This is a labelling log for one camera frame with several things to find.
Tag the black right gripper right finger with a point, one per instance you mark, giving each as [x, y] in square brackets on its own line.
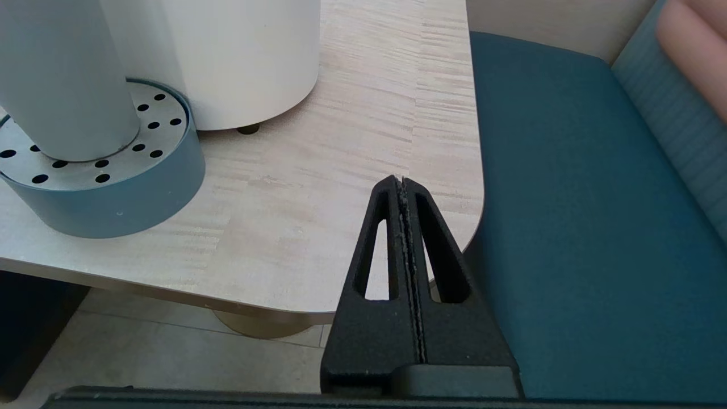
[466, 335]

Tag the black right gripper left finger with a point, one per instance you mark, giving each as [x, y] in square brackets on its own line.
[369, 341]

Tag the grey plastic cup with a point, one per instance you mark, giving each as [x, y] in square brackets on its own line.
[62, 79]

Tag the large blue perforated drip tray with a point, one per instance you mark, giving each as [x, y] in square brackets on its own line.
[125, 204]

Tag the large tea dispenser white base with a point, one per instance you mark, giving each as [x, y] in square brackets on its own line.
[238, 57]

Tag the pink bolster cushion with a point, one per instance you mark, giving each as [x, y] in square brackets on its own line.
[698, 62]

